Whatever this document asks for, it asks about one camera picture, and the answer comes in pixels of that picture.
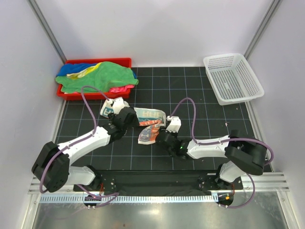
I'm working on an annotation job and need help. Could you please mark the printed rabbit towel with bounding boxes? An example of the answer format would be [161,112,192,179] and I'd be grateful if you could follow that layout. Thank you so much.
[100,101,166,145]

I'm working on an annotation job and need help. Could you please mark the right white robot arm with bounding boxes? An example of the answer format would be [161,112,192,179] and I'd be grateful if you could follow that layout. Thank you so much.
[156,130,267,190]

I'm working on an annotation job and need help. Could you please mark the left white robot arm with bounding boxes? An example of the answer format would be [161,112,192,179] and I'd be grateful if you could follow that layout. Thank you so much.
[31,107,139,193]

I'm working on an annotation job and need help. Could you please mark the black grid mat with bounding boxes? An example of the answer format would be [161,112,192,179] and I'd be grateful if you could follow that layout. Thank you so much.
[45,66,272,172]

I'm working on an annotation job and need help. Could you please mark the green towel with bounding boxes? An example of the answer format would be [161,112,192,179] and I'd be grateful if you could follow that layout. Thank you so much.
[55,62,139,94]

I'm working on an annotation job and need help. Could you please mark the red plastic bin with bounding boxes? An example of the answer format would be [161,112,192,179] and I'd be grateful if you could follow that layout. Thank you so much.
[56,57,132,101]

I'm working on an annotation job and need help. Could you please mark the yellow white towel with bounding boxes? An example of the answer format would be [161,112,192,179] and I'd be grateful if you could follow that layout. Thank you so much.
[66,64,100,80]

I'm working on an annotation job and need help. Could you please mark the blue towel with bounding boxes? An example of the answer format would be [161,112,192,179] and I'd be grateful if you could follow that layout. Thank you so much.
[56,63,96,76]

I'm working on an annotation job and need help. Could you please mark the white perforated basket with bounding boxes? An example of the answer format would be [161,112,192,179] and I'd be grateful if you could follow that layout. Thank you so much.
[203,53,264,105]

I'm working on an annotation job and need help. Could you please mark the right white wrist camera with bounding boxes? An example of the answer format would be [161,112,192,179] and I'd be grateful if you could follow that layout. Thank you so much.
[166,116,182,133]

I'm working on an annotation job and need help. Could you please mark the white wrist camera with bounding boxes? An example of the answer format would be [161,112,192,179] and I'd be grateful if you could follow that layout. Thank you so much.
[104,97,130,115]
[166,116,182,133]

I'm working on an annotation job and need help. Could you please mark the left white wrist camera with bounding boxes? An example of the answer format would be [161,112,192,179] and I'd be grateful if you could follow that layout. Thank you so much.
[104,97,130,115]

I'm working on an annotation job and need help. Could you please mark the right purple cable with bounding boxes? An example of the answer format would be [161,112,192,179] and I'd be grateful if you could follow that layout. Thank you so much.
[170,97,275,209]

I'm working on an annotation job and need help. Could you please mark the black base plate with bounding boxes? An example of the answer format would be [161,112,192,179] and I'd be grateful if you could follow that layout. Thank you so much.
[72,169,244,198]

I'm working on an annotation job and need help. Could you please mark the slotted cable duct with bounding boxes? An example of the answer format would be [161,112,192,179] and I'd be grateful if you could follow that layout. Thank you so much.
[39,193,218,204]

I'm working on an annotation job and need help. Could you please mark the aluminium frame rail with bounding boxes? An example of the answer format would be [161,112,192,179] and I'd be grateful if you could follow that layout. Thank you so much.
[28,172,290,194]

